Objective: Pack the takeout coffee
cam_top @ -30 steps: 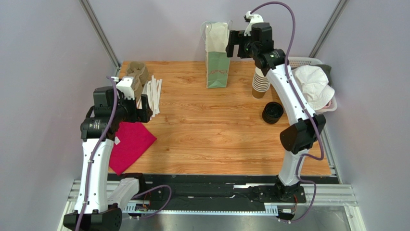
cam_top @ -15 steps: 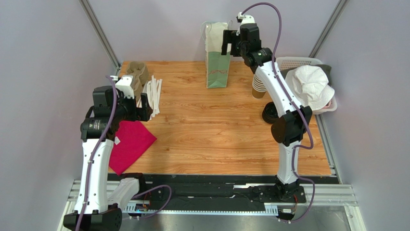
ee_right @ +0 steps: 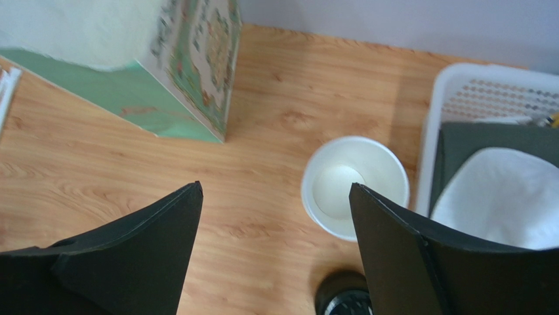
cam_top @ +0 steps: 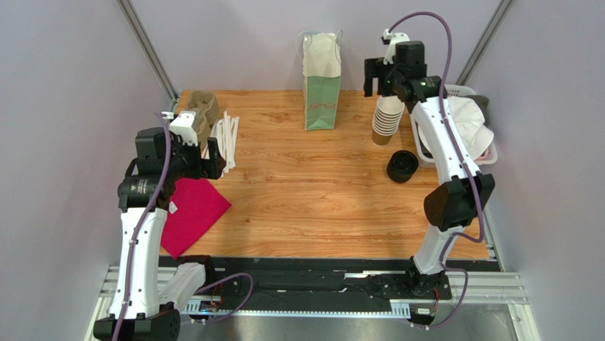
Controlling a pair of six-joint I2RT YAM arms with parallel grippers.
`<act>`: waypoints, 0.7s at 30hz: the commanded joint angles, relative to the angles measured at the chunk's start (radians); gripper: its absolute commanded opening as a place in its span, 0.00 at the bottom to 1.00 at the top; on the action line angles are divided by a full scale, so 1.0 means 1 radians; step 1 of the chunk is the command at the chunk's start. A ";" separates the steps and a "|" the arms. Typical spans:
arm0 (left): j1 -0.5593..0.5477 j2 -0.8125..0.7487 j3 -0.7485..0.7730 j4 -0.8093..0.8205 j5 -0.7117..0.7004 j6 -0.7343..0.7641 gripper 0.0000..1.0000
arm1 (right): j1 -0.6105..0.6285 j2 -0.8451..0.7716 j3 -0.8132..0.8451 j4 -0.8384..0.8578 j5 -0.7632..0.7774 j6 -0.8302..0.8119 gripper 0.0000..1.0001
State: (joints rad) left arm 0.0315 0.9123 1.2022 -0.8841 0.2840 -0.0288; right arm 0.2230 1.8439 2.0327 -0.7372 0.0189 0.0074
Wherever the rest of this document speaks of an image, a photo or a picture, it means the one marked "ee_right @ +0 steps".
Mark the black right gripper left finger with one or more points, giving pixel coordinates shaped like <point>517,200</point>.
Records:
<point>134,265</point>

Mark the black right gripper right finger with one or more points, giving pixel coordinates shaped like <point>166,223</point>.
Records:
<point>414,265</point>

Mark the stack of paper cups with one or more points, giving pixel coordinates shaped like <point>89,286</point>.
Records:
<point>335,167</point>

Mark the green white paper bag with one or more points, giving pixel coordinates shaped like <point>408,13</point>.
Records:
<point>165,66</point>

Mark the white bucket hat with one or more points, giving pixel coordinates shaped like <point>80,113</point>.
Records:
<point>504,196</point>

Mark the dark green cloth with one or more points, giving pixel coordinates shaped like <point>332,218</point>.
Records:
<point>458,141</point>

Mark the white plastic basket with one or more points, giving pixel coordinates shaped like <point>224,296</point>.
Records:
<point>473,93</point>

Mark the white paper straws bundle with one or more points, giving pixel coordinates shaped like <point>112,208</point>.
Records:
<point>9,82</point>

